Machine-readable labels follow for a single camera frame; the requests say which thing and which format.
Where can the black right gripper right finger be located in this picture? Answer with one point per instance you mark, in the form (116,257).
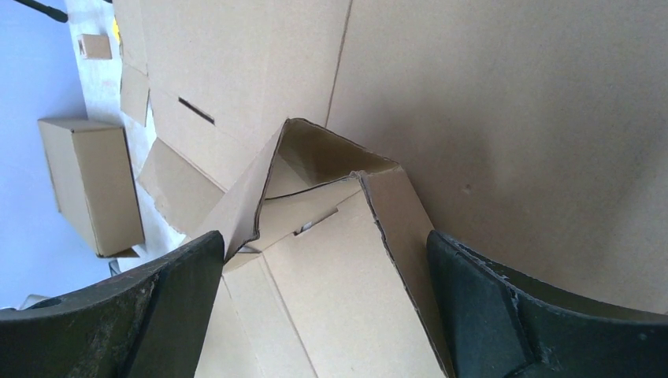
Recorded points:
(499,322)

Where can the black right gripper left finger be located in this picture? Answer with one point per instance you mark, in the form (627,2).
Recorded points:
(150,321)

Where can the large cardboard box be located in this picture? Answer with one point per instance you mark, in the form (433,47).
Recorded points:
(326,271)

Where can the folded brown cardboard box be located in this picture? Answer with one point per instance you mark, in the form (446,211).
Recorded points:
(94,187)

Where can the flat cardboard blank underneath left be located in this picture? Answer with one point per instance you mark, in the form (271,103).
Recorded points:
(533,131)

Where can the small wooden letter cube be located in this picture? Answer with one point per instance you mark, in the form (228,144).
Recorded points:
(94,47)

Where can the black tripod stand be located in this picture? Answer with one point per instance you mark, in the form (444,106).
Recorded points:
(80,11)

